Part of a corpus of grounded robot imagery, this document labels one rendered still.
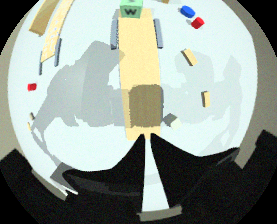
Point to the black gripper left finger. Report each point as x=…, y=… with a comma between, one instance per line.
x=124, y=181

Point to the red block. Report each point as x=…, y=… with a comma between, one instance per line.
x=197, y=23
x=31, y=87

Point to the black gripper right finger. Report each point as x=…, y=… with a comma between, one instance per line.
x=181, y=172

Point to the green letter cube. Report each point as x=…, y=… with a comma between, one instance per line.
x=131, y=9

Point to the blue cylinder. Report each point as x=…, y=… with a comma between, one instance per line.
x=187, y=12

